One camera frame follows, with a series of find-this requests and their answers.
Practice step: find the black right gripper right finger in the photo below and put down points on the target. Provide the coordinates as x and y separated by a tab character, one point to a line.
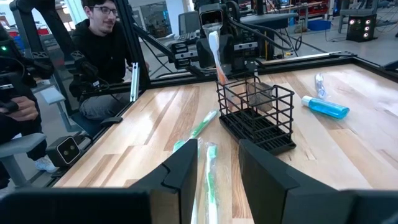
280	199

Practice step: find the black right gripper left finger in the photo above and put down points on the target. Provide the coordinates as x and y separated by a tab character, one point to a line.
174	199

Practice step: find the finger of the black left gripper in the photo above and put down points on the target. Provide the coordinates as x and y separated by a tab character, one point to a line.
203	54
226	51

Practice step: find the orange white toothbrush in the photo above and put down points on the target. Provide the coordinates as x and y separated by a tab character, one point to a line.
214	42

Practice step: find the green toothbrush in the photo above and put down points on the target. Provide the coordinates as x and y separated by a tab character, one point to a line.
212	174
202	124

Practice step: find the pale blue toothbrush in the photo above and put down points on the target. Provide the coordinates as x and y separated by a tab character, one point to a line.
320	85

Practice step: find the person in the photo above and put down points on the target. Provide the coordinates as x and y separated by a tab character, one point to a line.
102	53
18	133

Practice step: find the red cabinet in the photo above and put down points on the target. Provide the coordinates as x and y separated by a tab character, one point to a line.
311	9

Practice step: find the blue plastic bin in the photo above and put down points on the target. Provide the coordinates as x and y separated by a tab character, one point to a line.
318	25

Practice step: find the blue mouthwash bottle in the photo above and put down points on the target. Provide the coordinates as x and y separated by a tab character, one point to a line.
326	108

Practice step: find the black computer tower with lights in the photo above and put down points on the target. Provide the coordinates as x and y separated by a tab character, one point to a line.
357	34

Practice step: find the person's hand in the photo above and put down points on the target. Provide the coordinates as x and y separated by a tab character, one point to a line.
21	109

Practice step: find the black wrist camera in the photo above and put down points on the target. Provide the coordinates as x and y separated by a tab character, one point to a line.
211	15

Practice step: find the silver aluminium bracket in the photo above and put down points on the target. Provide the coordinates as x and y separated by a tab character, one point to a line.
134	84

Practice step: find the black depth camera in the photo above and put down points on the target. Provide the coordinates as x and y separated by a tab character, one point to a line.
66	151

